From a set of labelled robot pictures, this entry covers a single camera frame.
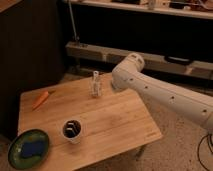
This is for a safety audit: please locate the blue sponge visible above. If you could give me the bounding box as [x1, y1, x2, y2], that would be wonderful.
[20, 140, 45, 158]

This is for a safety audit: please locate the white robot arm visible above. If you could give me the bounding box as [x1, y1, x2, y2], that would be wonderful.
[111, 53, 213, 133]

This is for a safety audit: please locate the orange carrot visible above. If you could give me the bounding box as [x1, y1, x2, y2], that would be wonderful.
[32, 91, 53, 110]

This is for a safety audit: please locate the dark wooden cabinet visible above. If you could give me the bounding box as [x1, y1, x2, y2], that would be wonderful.
[0, 0, 65, 140]

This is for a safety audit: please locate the white cup with dark contents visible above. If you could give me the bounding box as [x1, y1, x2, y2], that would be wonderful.
[62, 120, 82, 144]

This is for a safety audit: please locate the wooden table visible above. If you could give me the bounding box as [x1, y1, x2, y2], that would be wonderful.
[18, 74, 162, 171]

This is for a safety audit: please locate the green plate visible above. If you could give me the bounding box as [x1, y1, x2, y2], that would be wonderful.
[7, 129, 50, 170]

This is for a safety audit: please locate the clear plastic bottle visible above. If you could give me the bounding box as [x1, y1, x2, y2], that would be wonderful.
[92, 71, 101, 97]

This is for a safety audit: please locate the long wooden shelf unit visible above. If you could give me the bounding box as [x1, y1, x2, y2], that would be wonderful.
[67, 0, 213, 80]

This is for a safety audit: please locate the metal pole stand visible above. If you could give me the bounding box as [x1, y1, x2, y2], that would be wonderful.
[68, 0, 84, 47]

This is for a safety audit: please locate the black cable on floor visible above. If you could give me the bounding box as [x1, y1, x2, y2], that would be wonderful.
[196, 133, 213, 171]

